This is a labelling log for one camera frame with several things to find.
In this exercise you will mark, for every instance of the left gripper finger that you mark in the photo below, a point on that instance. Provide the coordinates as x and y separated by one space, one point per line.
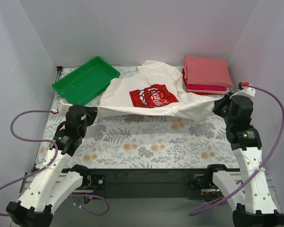
90 118
91 111

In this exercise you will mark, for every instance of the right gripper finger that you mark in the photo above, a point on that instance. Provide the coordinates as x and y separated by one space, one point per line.
223 112
222 105

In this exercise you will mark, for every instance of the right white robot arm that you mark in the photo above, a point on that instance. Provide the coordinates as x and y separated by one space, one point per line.
251 202

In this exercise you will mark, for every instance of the aluminium frame rail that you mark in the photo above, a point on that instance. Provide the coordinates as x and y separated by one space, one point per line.
208 198

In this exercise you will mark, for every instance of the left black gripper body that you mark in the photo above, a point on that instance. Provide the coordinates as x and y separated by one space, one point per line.
91 114

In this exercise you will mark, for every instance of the salmon pink folded t-shirt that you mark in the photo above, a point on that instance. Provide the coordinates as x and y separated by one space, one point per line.
206 72

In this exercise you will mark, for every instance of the green plastic tray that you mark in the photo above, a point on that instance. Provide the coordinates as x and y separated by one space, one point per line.
86 82

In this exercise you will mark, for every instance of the white t-shirt red print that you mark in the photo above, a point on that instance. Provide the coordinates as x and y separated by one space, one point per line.
156 90

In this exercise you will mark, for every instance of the floral patterned table mat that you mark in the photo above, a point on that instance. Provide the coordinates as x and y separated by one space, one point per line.
141 141

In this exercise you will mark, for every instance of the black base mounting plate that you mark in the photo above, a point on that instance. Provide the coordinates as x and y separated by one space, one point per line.
190 183

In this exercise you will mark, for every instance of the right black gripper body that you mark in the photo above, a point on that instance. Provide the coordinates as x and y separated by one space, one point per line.
220 105

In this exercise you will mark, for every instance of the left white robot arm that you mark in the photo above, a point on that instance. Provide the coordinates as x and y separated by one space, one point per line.
37 205

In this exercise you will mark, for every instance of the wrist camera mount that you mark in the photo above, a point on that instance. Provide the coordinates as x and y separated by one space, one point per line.
62 108
245 90

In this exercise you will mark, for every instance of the magenta folded t-shirt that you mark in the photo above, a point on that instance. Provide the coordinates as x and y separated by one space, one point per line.
206 87

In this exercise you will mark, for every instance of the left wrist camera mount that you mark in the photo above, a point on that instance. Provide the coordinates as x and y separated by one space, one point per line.
62 108

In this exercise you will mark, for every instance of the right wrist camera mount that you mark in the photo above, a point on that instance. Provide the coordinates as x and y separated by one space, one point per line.
245 90

